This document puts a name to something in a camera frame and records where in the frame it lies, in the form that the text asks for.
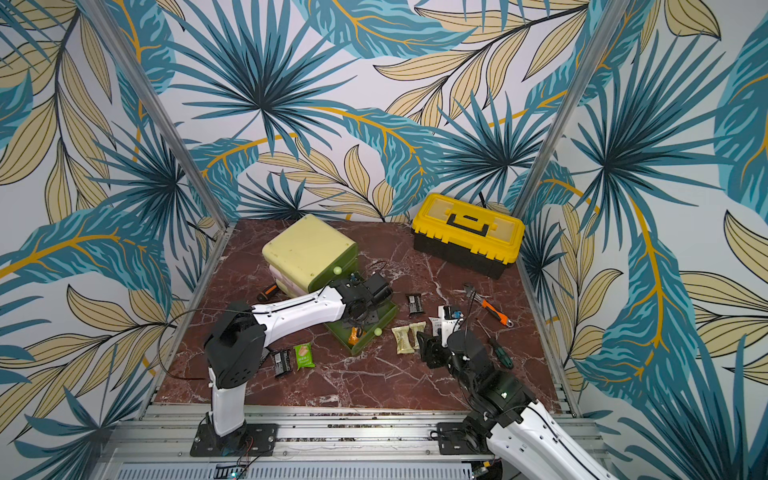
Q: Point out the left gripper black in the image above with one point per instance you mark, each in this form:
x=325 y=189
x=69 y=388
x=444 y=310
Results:
x=373 y=317

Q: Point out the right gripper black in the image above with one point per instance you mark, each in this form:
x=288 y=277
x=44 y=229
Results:
x=435 y=346

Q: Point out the cream cookie packet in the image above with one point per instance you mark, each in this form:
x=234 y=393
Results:
x=420 y=336
x=402 y=339

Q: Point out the green drawer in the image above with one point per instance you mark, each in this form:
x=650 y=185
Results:
x=332 y=270

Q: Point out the black cookie packet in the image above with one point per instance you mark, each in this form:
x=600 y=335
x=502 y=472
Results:
x=415 y=305
x=282 y=363

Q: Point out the green cookie packet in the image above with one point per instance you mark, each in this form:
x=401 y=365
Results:
x=304 y=356

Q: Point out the orange cookie packet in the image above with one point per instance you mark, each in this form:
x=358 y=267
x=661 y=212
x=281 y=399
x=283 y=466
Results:
x=355 y=336

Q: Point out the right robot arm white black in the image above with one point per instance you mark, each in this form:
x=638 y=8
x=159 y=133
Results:
x=506 y=419

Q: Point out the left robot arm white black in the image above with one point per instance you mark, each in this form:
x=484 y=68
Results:
x=241 y=335

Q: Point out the light green drawer cabinet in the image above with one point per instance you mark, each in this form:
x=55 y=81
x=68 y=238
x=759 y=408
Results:
x=308 y=243

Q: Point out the black orange screwdriver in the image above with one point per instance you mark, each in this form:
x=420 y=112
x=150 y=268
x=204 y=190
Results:
x=268 y=293

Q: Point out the yellow black toolbox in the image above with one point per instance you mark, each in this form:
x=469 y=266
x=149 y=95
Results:
x=467 y=235

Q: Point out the green handled screwdriver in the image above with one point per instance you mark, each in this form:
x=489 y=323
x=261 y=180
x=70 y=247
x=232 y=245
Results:
x=501 y=355

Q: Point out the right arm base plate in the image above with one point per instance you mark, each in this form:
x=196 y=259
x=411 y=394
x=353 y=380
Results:
x=457 y=438

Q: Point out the aluminium front rail frame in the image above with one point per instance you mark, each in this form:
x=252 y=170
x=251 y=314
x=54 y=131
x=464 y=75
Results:
x=312 y=443

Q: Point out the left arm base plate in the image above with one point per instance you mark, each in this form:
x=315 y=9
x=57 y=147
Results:
x=247 y=440

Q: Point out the left metal corner post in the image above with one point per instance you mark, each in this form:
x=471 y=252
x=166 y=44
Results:
x=108 y=30

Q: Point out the metal corner post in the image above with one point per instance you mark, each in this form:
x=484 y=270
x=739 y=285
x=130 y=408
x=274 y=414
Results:
x=108 y=30
x=582 y=75

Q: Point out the right metal corner post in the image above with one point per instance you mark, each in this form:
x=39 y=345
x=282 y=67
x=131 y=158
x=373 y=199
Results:
x=582 y=75

